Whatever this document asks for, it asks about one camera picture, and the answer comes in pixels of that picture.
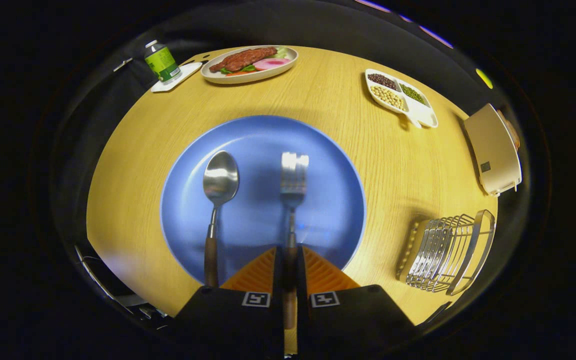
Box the brown bread slice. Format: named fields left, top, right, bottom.
left=499, top=109, right=521, bottom=150

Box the brown grilled steak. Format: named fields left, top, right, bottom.
left=209, top=47, right=278, bottom=73

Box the pile of green mung beans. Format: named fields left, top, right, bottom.
left=400, top=83, right=426, bottom=105

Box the black backdrop cloth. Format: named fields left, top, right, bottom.
left=50, top=0, right=534, bottom=326

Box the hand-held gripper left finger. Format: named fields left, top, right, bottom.
left=173, top=245, right=285, bottom=360

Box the white toaster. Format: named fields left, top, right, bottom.
left=463, top=103, right=523, bottom=197

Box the metal wire cutlery rack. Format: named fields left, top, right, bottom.
left=396, top=209, right=497, bottom=296

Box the white divided dish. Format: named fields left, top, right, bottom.
left=364, top=68, right=439, bottom=129

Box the pile of dark red beans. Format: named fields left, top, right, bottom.
left=368, top=73, right=398, bottom=91

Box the white square coaster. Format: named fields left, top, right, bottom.
left=150, top=61, right=203, bottom=93

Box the pink ham slice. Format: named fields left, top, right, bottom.
left=253, top=58, right=291, bottom=71

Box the oval beige food plate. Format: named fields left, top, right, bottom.
left=200, top=45, right=299, bottom=85

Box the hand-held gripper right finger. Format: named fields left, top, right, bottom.
left=295, top=245, right=416, bottom=360

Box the wooden handled metal spoon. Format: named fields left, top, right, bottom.
left=202, top=150, right=240, bottom=288

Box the pile of yellow soybeans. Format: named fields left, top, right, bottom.
left=371, top=85, right=407, bottom=111

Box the blue round plate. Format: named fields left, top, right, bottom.
left=160, top=115, right=367, bottom=287

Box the green drink bottle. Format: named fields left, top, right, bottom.
left=144, top=40, right=182, bottom=85

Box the wooden handled metal fork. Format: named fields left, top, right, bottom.
left=280, top=151, right=310, bottom=331

